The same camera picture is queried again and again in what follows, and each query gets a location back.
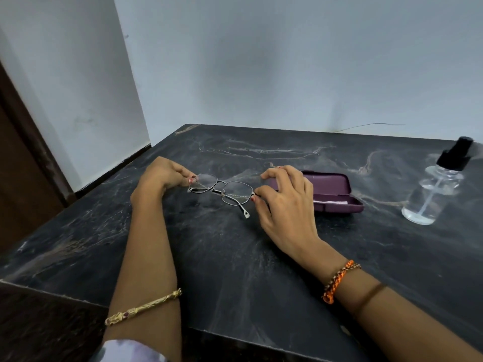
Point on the gold bangle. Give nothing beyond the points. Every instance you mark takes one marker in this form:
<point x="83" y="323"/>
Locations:
<point x="143" y="307"/>

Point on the white cleaning cloth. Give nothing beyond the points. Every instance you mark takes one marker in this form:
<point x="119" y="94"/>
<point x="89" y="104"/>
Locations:
<point x="332" y="202"/>

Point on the white patterned sleeve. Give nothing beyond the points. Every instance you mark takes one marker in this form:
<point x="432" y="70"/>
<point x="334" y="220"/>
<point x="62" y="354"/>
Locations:
<point x="126" y="352"/>

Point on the person's right hand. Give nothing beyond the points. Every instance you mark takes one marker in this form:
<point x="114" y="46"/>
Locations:
<point x="288" y="214"/>

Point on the person's right forearm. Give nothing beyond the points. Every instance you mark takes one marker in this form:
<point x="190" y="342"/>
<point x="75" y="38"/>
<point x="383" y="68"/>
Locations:
<point x="392" y="320"/>

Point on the person's left forearm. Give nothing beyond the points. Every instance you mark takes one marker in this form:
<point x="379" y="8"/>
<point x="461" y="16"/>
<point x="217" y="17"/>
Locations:
<point x="147" y="260"/>

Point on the thin metal frame eyeglasses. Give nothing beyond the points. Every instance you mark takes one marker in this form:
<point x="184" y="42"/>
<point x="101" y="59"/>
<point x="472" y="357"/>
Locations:
<point x="234" y="192"/>

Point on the person's right thumb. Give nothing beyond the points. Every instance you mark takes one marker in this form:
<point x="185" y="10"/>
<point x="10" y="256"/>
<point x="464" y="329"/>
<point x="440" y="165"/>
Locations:
<point x="261" y="197"/>

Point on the clear spray bottle black nozzle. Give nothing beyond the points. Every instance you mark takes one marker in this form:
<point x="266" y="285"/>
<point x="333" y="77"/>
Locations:
<point x="430" y="192"/>

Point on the person's left hand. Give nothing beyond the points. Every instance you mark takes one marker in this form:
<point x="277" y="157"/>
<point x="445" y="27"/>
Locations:
<point x="156" y="179"/>

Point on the person's left thumb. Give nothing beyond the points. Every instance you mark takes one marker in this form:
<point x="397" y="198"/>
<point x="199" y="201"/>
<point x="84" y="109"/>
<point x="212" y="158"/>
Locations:
<point x="185" y="183"/>

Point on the purple eyeglasses case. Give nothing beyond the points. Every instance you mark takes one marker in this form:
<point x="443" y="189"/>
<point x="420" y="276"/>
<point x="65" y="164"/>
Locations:
<point x="336" y="186"/>

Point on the brown wooden door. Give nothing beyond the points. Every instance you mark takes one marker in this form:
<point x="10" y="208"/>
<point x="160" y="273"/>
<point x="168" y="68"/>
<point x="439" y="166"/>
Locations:
<point x="22" y="177"/>

